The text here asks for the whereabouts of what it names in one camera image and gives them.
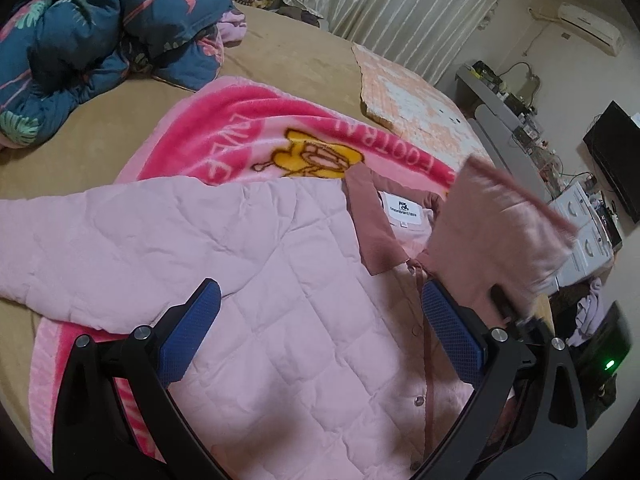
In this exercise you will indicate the white drawer chest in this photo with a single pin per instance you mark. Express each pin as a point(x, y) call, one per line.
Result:
point(598, 237)

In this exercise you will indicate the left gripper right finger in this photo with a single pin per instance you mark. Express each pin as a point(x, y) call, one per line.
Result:
point(525, 418)

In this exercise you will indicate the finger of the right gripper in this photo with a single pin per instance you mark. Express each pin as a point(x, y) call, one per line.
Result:
point(513, 317)

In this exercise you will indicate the blue flamingo print duvet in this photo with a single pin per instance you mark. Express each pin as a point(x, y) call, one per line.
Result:
point(59, 54)

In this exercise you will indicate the pink football fleece blanket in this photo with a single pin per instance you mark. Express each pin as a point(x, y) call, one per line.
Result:
point(240, 129)

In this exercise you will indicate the pink quilted jacket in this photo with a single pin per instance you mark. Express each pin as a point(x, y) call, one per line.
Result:
point(487, 231)

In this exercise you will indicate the pink checkered kitty blanket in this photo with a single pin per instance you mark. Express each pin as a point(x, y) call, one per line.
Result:
point(404, 103)

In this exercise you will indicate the white air conditioner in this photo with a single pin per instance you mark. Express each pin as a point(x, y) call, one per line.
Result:
point(598, 31)

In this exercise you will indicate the lilac clothes on chair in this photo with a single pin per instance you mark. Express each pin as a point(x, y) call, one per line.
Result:
point(590, 314)

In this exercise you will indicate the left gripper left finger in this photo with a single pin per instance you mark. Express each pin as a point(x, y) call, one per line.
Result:
point(91, 432)

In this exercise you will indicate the black wall television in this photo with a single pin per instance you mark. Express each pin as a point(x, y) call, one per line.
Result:
point(613, 141)

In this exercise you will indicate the grey cluttered shelf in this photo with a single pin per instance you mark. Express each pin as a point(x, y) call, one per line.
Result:
point(506, 138)

